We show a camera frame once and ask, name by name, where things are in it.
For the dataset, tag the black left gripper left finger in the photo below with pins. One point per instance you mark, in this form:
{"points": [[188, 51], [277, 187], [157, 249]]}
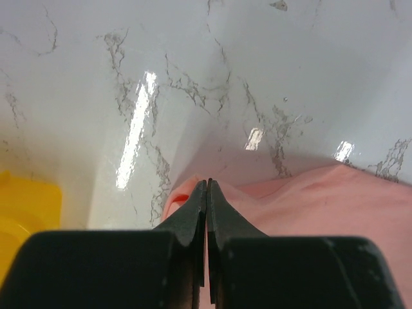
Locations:
{"points": [[158, 268]]}

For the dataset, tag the yellow plastic tray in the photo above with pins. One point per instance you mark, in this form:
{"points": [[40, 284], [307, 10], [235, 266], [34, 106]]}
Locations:
{"points": [[27, 207]]}

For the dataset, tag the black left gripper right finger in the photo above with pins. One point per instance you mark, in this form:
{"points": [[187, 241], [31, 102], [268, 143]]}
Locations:
{"points": [[249, 269]]}

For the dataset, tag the pink t shirt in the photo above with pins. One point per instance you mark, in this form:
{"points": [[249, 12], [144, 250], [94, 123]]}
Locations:
{"points": [[335, 200]]}

